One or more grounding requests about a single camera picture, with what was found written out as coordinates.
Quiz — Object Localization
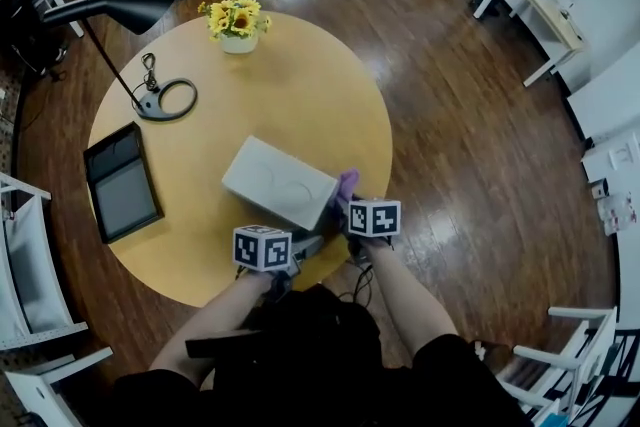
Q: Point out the black cable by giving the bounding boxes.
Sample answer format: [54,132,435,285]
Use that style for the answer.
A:
[338,257,377,307]

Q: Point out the person's black shirt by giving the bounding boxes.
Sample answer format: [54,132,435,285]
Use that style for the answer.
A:
[110,287,532,427]

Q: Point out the person's right forearm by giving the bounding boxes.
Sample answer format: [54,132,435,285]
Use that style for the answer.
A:
[363,238,460,357]

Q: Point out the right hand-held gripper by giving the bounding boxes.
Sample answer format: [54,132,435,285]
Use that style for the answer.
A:
[347,197,403,246]

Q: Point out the purple cloth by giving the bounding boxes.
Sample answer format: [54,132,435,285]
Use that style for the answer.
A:
[328,167,362,217]

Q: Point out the black desk lamp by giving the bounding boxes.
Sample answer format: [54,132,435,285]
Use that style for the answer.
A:
[42,0,199,123]

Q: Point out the white red-print packets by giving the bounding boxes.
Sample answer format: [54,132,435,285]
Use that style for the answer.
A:
[598,191,635,237]

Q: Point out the small black white device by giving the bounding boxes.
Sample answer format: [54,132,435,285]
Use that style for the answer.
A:
[588,177,612,202]

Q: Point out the person's left forearm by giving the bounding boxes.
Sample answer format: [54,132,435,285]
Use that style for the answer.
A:
[148,270,275,374]

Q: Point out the metal carabiner keychain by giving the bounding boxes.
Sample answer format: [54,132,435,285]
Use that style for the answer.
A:
[141,52,161,93]

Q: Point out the black chest-mounted device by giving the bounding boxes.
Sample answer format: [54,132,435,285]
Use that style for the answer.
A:
[184,328,267,360]

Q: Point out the black rectangular tray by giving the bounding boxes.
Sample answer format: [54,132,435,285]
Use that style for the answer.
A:
[82,120,166,245]

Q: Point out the sunflowers in white pot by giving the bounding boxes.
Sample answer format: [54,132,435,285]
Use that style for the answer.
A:
[196,0,273,56]

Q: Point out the white shelf unit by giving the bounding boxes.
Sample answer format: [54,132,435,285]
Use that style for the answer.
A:
[499,306,621,427]
[0,171,90,350]
[3,346,115,427]

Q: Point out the wooden desk white legs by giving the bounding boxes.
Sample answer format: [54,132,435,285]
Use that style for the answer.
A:
[472,0,587,89]

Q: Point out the white rectangular box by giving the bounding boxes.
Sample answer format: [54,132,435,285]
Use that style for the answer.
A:
[220,134,340,233]

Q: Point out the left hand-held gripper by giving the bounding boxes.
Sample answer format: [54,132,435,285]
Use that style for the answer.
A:
[232,224,325,299]

